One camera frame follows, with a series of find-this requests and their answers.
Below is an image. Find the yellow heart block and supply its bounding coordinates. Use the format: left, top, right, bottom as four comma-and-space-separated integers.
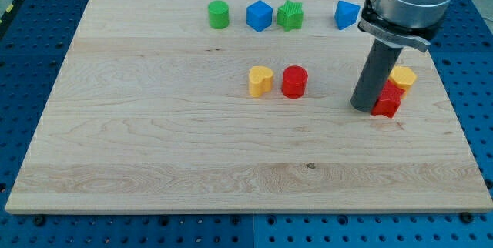
248, 65, 274, 98

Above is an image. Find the blue cube block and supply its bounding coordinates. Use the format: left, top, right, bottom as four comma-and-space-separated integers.
246, 0, 273, 32

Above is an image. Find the green star block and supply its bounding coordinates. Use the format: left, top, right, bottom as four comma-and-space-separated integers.
277, 0, 304, 32

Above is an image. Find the red star block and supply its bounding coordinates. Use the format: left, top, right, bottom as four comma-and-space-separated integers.
371, 80, 404, 118

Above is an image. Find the wooden board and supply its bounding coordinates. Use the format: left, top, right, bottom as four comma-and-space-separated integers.
5, 0, 492, 214

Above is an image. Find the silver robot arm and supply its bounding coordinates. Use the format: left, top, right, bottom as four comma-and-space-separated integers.
350, 0, 451, 112

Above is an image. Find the yellow hexagon block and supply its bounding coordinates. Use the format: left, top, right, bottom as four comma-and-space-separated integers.
389, 66, 418, 99

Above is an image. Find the blue triangle block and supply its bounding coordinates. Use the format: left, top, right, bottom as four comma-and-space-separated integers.
334, 0, 361, 30

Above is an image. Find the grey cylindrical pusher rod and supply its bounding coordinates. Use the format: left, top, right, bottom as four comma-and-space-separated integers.
350, 39, 402, 112

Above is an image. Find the red cylinder block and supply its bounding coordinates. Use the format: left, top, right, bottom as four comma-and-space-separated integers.
281, 65, 308, 99

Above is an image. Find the green cylinder block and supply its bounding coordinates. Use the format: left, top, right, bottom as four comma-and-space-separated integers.
207, 0, 230, 29

